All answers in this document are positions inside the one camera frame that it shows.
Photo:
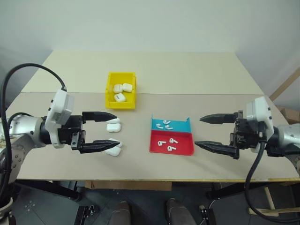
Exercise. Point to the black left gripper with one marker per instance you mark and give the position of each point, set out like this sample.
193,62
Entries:
71,131

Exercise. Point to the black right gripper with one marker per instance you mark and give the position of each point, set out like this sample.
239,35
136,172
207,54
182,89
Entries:
246,133

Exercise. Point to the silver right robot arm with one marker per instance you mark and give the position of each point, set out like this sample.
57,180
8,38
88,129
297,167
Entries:
289,136

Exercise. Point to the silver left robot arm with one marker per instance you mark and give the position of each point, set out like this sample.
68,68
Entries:
25,126

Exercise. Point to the yellow plastic bin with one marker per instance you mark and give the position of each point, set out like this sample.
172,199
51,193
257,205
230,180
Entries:
109,103

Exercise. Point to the brown cardboard box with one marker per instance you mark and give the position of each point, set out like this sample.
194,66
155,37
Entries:
290,114

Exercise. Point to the red plastic tray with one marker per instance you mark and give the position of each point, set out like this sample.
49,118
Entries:
185,143

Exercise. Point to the blue plastic tray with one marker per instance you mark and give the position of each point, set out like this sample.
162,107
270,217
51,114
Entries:
180,126

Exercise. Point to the brown board under table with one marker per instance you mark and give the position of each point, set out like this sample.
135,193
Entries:
129,185

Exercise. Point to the dark rounded shape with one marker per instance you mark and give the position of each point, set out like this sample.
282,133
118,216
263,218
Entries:
180,211
123,212

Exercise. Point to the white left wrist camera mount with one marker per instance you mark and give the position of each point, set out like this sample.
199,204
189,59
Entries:
58,105

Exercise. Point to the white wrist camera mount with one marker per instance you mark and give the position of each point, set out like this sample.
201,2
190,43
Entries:
58,105
260,110

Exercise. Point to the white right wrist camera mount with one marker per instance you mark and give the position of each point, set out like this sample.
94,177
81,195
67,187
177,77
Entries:
260,110

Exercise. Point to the black table frame strut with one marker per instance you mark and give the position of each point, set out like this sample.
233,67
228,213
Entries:
229,191
47,190

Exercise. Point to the black floor bracket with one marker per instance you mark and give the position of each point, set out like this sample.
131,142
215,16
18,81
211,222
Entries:
207,215
87,212

